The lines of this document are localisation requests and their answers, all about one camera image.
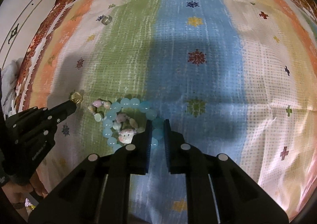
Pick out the light blue bead bracelet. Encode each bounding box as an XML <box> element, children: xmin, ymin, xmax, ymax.
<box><xmin>102</xmin><ymin>97</ymin><xmax>166</xmax><ymax>152</ymax></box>

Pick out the person's left hand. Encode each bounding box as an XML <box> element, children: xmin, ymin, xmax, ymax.
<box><xmin>2</xmin><ymin>172</ymin><xmax>48</xmax><ymax>214</ymax></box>

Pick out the white wooden headboard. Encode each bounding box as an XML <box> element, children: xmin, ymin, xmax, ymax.
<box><xmin>1</xmin><ymin>0</ymin><xmax>56</xmax><ymax>69</ymax></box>

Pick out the striped colourful bed sheet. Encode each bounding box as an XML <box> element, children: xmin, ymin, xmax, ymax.
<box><xmin>20</xmin><ymin>0</ymin><xmax>316</xmax><ymax>219</ymax></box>

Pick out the grey crumpled cloth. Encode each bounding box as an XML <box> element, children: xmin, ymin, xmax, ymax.
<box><xmin>1</xmin><ymin>58</ymin><xmax>23</xmax><ymax>119</ymax></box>

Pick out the gold faceted bead ring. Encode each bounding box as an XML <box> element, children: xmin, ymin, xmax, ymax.
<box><xmin>69</xmin><ymin>92</ymin><xmax>84</xmax><ymax>105</ymax></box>

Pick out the white pink charm bracelet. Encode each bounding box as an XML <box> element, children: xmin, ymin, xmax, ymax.
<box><xmin>88</xmin><ymin>99</ymin><xmax>146</xmax><ymax>145</ymax></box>

